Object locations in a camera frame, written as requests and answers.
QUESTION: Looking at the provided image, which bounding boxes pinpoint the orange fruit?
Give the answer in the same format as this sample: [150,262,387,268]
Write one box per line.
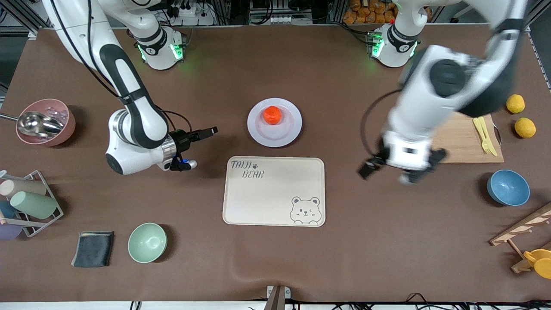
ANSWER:
[263,106,283,125]

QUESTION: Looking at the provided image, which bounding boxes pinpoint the white plate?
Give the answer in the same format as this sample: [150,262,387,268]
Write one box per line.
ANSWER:
[247,98,303,148]

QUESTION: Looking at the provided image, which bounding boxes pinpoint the wooden cutting board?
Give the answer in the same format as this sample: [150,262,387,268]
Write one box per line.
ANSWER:
[430,113,505,164]

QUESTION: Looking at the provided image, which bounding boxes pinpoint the cream bear print tray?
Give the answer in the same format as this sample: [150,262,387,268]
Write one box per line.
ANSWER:
[222,156,326,227]

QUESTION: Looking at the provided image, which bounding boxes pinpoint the brown table mat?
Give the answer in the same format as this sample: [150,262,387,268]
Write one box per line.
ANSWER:
[0,24,551,303]

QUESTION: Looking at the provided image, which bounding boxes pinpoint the yellow plastic knife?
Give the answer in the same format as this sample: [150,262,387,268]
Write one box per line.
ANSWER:
[473,117,491,153]

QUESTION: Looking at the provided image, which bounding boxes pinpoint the mint green bowl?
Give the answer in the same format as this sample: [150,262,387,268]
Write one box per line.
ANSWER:
[127,222,167,264]

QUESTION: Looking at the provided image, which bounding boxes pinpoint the yellow plastic fork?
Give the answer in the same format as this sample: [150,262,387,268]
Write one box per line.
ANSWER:
[478,116,498,156]

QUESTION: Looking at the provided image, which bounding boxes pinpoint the pink bowl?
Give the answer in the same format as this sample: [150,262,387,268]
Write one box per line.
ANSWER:
[16,99,76,147]

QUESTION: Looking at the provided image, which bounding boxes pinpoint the white power strip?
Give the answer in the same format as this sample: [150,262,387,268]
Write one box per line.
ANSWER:
[170,0,214,25]

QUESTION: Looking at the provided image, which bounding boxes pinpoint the clear ice cubes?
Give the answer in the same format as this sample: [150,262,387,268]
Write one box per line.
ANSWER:
[41,101,70,125]

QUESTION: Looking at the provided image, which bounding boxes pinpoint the blue bowl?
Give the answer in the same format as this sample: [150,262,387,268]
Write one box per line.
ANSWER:
[487,169,531,207]

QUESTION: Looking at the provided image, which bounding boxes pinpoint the folded grey cloth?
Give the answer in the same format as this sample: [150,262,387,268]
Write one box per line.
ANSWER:
[71,231,115,268]

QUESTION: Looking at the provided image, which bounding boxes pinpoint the bag of orange fruits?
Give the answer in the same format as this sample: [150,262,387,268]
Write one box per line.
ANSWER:
[343,0,399,25]

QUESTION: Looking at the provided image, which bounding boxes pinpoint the yellow lemon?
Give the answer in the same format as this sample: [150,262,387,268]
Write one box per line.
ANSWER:
[506,94,526,114]
[514,117,537,139]

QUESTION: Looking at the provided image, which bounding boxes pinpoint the metal scoop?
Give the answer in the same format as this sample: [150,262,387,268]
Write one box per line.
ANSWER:
[0,111,65,138]

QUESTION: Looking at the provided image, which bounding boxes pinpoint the wooden cup stand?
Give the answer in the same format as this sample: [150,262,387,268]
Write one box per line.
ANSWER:
[489,202,551,274]

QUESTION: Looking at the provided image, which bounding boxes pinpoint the green cup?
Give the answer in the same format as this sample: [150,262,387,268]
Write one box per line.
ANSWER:
[10,191,58,220]

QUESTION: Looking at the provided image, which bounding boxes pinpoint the beige cup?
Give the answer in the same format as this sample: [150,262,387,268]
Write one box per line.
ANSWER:
[0,179,47,199]

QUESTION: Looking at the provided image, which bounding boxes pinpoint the yellow mug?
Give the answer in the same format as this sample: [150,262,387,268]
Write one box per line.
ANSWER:
[523,248,551,280]

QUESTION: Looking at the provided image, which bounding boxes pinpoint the purple cup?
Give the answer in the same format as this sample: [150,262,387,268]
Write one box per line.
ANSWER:
[0,223,23,241]

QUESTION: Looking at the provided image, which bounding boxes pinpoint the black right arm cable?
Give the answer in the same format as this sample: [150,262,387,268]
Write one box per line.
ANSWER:
[48,0,193,132]

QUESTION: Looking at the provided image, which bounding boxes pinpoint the white wire cup rack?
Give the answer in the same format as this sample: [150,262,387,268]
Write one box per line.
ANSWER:
[0,170,64,238]

